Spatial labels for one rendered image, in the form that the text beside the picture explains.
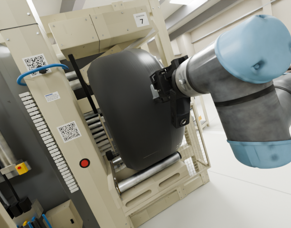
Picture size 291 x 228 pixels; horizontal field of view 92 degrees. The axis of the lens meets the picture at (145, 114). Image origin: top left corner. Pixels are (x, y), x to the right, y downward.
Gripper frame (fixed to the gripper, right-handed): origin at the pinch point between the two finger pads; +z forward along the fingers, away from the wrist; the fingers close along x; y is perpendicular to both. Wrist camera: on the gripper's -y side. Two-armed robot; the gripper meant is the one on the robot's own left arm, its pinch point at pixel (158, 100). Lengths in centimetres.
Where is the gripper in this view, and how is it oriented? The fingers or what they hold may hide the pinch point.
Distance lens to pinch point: 49.4
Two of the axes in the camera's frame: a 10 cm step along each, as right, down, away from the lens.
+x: -8.9, 3.7, -2.7
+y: -3.7, -9.3, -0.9
